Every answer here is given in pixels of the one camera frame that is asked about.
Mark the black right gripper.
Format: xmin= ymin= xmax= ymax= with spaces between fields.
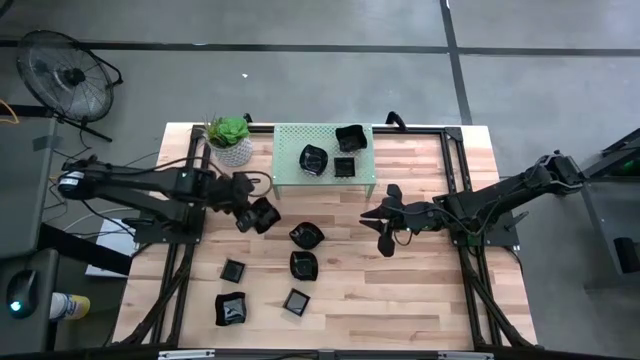
xmin=358 ymin=182 xmax=445 ymax=260

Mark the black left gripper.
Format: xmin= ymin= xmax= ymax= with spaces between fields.
xmin=214 ymin=171 xmax=268 ymax=235

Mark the black wavy square mini plate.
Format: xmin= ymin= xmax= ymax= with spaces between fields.
xmin=334 ymin=123 xmax=369 ymax=154
xmin=214 ymin=291 xmax=248 ymax=328
xmin=251 ymin=196 xmax=283 ymax=236

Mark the black leaf-shaped mini plate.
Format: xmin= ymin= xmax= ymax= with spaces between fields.
xmin=298 ymin=143 xmax=330 ymax=177
xmin=288 ymin=221 xmax=326 ymax=251
xmin=289 ymin=250 xmax=320 ymax=282

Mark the black small square mini plate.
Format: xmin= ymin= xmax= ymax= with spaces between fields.
xmin=219 ymin=258 xmax=247 ymax=285
xmin=282 ymin=287 xmax=312 ymax=318
xmin=333 ymin=156 xmax=357 ymax=179

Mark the succulent in white pot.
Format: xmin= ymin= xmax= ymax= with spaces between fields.
xmin=202 ymin=114 xmax=255 ymax=169

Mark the green perforated metal shelf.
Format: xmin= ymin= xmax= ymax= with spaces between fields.
xmin=270 ymin=122 xmax=378 ymax=201

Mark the white paper sheet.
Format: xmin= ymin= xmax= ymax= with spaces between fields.
xmin=83 ymin=217 xmax=144 ymax=279

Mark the black floor tape strip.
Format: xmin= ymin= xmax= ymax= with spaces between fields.
xmin=0 ymin=38 xmax=640 ymax=57
xmin=438 ymin=0 xmax=474 ymax=126

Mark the black desk beam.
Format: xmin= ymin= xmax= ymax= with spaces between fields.
xmin=38 ymin=222 xmax=134 ymax=277

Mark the white yellow spray can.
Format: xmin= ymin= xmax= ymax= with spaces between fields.
xmin=48 ymin=291 xmax=92 ymax=322

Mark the grey metal cart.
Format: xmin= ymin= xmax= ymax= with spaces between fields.
xmin=550 ymin=127 xmax=640 ymax=294

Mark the grey side desk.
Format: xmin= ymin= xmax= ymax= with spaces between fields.
xmin=0 ymin=117 xmax=60 ymax=354

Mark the black floor fan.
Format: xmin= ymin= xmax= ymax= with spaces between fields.
xmin=15 ymin=28 xmax=125 ymax=144

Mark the black computer mouse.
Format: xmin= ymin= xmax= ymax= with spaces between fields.
xmin=4 ymin=268 xmax=40 ymax=320

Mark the black box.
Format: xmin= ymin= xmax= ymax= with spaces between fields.
xmin=613 ymin=236 xmax=640 ymax=275

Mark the black device with green light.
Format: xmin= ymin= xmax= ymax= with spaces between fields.
xmin=607 ymin=148 xmax=640 ymax=177

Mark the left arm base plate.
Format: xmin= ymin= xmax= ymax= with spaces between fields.
xmin=133 ymin=209 xmax=207 ymax=246

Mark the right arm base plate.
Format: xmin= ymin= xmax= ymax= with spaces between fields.
xmin=447 ymin=206 xmax=530 ymax=250

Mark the silver metal bracket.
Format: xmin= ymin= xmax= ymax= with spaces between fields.
xmin=437 ymin=351 xmax=495 ymax=360
xmin=157 ymin=349 xmax=217 ymax=360

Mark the yellow cable loop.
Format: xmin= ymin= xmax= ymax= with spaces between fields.
xmin=0 ymin=98 xmax=20 ymax=125

